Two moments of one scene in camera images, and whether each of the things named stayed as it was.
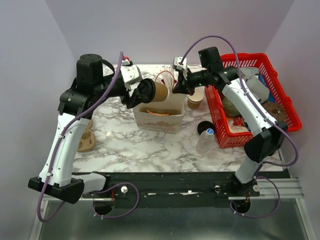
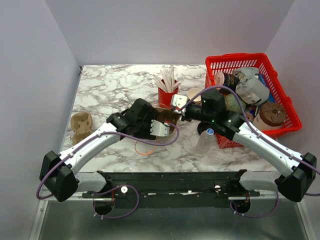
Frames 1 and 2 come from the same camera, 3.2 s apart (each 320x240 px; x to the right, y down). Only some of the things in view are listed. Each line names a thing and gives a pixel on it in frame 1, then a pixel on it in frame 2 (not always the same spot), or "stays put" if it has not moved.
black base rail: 148,189 stays put
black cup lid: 204,126 stays put
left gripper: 130,101 -> 146,135
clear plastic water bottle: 206,142 stays put
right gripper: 183,86 -> 184,117
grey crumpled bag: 260,89 stays put
